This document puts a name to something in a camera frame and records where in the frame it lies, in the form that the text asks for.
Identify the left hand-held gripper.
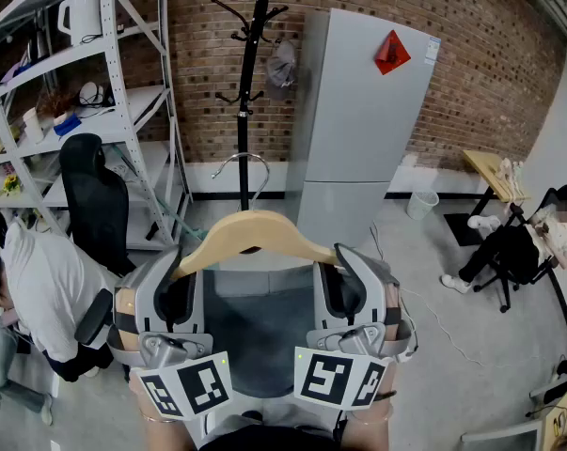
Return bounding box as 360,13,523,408
106,245,235,422

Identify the blue flat item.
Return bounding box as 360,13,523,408
53,114,81,136

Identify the red diamond paper decoration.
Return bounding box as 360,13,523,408
373,29,412,76

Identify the grey monitor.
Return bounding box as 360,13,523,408
460,418,545,451

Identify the white cloth bundle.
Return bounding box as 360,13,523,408
493,157,525,202

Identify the person's right hand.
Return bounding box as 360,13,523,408
385,284,402,342

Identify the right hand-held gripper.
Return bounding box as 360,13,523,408
293,241,418,411

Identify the black swivel chair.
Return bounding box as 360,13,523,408
473,184,567,314

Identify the black floor mat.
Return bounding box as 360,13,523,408
443,212,485,248

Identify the grey cap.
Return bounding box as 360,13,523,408
264,39,299,101

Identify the white paper cup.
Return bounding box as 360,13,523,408
22,107,45,145

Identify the teal mop handle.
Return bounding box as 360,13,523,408
108,143,205,244

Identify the white metal shelf rack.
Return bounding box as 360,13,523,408
0,0,194,253

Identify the blue-grey garment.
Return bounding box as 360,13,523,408
200,244,402,399

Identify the person's left hand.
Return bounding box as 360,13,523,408
115,293,140,351

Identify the wooden clothes hanger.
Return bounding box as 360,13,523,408
169,151,341,281

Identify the white floor cable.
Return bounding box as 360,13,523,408
370,223,500,370

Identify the black office chair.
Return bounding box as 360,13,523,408
58,132,136,346

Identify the person's black top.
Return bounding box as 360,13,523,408
207,420,348,451

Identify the white mesh wastebasket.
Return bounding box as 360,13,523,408
406,190,440,221

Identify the black coat rack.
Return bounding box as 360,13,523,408
211,0,314,215

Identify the gold bracelet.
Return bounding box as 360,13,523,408
351,404,395,425
139,409,179,425

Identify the person's left forearm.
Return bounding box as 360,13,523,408
128,368,200,451

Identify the grey refrigerator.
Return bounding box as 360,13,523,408
286,8,442,249

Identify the dried brown plant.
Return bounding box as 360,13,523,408
37,89,77,121

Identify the black and white headset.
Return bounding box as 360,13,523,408
78,81,118,109

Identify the light wooden desk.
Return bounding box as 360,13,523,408
461,149,532,235

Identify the person's right forearm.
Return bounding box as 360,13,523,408
339,359,398,451

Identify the white electric kettle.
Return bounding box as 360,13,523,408
56,0,103,47

